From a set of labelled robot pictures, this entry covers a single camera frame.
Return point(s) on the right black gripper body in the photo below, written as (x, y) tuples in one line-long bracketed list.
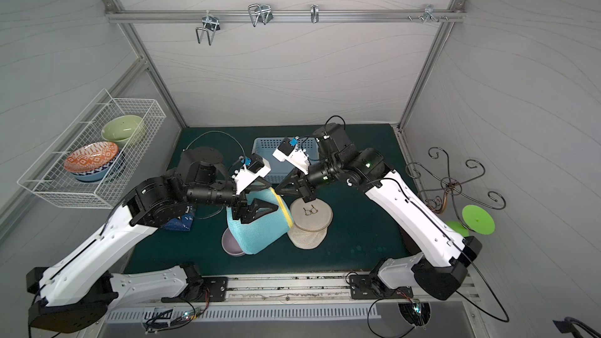
[(300, 184)]

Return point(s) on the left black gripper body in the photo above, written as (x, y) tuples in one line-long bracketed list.
[(241, 201)]

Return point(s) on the cream mesh laundry bag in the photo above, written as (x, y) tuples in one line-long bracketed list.
[(311, 222)]

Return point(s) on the teal mesh laundry bag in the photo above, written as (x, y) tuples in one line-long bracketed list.
[(254, 237)]

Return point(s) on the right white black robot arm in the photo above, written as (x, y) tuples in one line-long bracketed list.
[(444, 255)]

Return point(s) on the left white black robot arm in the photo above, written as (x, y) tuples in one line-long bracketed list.
[(79, 290)]

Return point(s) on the blue snack bag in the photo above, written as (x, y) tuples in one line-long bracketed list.
[(182, 223)]

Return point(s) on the lilac ceramic bowl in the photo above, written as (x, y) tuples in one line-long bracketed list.
[(230, 245)]

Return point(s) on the light blue plastic basket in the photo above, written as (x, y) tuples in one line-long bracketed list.
[(265, 147)]

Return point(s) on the dark green table mat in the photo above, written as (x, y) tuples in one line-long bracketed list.
[(361, 233)]

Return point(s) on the green ceramic bowl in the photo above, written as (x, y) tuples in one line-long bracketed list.
[(127, 130)]

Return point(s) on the black scrolled metal stand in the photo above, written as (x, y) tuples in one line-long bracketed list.
[(450, 191)]

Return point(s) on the blue bowl under orange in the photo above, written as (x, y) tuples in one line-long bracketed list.
[(99, 173)]

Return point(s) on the orange patterned bowl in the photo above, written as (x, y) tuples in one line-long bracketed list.
[(91, 157)]

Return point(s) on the green round disc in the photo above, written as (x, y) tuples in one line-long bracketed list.
[(478, 220)]

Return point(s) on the middle metal hook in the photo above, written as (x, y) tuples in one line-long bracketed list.
[(259, 13)]

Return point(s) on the small metal hook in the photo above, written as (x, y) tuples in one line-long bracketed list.
[(314, 13)]

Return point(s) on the left double metal hook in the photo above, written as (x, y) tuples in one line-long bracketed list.
[(210, 25)]

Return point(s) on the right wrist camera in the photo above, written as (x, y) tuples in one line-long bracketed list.
[(289, 150)]

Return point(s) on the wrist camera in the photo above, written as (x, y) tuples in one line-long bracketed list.
[(289, 150), (252, 175)]

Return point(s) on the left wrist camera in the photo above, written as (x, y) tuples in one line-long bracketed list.
[(252, 175)]

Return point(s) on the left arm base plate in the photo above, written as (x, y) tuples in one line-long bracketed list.
[(213, 288)]

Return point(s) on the aluminium front rail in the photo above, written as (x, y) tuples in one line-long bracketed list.
[(312, 287)]

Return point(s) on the aluminium rail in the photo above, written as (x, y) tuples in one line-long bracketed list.
[(312, 287), (281, 16)]

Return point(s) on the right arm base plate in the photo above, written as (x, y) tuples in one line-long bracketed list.
[(363, 288)]

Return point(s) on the white slotted cable duct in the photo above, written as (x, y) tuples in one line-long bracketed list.
[(249, 313)]

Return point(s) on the white wire wall basket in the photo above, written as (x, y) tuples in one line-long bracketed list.
[(46, 177)]

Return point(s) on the right metal hook bracket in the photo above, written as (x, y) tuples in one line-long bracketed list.
[(428, 16)]

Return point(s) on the aluminium top rail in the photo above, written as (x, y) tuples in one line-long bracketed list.
[(281, 16)]

